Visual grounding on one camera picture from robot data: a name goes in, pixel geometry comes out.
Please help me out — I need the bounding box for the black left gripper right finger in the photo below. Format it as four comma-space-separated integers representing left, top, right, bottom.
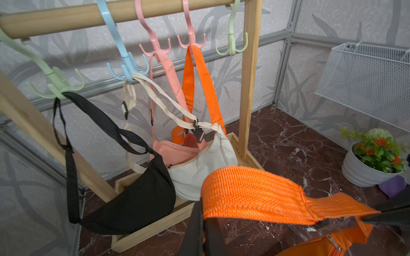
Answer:
360, 185, 410, 228

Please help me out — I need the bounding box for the cream white crossbody bag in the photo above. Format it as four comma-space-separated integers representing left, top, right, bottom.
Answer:
131, 73, 238, 201

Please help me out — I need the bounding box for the bright orange crossbody bag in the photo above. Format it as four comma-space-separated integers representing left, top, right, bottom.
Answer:
201, 166, 378, 256

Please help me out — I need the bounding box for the pink hook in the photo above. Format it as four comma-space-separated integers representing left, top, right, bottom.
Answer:
177, 0, 206, 49
134, 0, 172, 57

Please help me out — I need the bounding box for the pink hook left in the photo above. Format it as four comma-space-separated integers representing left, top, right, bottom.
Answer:
134, 0, 172, 57

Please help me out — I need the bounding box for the green hook end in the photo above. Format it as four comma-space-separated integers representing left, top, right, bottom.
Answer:
215, 0, 248, 56
1, 29, 85, 100

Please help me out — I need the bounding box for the potted artificial flower plant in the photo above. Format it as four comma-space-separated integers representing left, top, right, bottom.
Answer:
341, 127, 410, 188

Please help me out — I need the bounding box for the wooden clothes rack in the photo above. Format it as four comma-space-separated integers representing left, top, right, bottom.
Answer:
0, 0, 265, 254

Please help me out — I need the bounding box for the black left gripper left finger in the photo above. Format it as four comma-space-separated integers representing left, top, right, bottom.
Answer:
178, 200, 227, 256

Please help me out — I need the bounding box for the pink crossbody bag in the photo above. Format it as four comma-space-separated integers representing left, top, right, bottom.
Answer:
148, 52, 209, 167

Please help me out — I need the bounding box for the light blue hook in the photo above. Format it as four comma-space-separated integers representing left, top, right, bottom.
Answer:
96, 0, 152, 83

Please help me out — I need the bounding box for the green hook right end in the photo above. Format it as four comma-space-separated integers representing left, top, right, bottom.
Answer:
215, 0, 248, 56

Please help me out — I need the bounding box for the pink hook right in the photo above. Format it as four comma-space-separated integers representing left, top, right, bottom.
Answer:
177, 0, 206, 49

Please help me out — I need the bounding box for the black crossbody bag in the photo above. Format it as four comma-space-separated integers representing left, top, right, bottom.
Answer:
60, 92, 176, 235

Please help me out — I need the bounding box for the green hook left end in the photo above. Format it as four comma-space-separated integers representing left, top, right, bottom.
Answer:
1, 29, 85, 100

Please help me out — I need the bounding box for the purple pink toy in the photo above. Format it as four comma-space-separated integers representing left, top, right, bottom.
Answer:
378, 175, 406, 198

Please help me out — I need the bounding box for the white wire mesh basket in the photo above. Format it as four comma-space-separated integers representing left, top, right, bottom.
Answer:
316, 43, 410, 131

